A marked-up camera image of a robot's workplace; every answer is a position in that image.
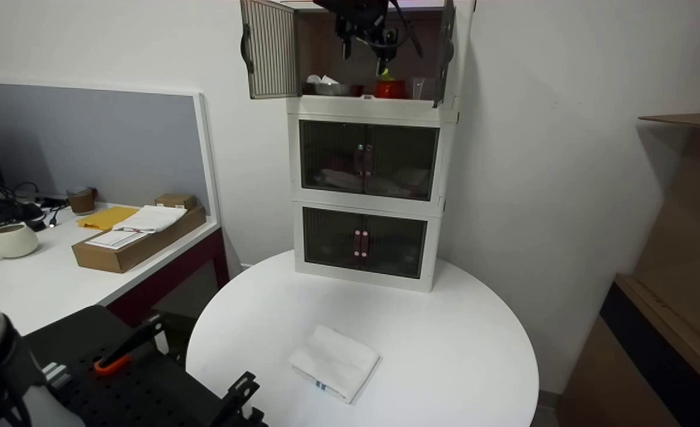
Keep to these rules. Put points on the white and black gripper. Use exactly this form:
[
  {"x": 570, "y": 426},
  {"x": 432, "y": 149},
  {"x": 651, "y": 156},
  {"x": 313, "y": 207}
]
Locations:
[{"x": 365, "y": 21}]

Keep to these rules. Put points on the red cup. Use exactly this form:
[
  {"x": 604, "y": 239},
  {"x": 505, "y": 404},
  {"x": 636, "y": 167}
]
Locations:
[{"x": 391, "y": 89}]

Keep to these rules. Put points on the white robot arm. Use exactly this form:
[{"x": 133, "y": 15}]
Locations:
[{"x": 24, "y": 385}]

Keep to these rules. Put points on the green object in cup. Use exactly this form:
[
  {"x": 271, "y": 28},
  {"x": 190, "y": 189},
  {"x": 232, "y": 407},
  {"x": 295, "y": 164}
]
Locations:
[{"x": 387, "y": 75}]

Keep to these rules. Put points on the white three-tier cabinet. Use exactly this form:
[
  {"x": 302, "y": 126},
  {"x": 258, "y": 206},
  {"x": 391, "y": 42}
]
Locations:
[{"x": 369, "y": 175}]

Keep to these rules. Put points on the white partition panel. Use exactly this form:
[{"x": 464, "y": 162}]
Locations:
[{"x": 131, "y": 145}]

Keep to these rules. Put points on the open flat cardboard box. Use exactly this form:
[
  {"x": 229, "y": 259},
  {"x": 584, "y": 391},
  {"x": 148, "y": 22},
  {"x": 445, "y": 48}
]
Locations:
[{"x": 140, "y": 235}]

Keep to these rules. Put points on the yellow envelope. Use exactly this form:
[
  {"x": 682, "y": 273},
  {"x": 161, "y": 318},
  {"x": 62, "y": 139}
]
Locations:
[{"x": 107, "y": 216}]

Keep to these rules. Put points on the white folded cloth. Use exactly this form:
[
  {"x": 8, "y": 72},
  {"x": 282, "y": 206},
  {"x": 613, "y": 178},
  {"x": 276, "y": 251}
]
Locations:
[{"x": 336, "y": 361}]

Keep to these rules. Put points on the white bowl device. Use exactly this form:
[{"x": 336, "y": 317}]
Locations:
[{"x": 17, "y": 241}]

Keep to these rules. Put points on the white desk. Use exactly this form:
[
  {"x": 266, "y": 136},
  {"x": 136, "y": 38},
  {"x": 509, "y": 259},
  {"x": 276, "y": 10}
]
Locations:
[{"x": 50, "y": 285}]

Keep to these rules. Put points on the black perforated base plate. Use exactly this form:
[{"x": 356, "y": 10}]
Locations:
[{"x": 156, "y": 393}]

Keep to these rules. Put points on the black clamp with orange handle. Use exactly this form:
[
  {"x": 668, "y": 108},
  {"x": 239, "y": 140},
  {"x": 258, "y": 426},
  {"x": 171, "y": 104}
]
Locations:
[{"x": 148, "y": 340}]

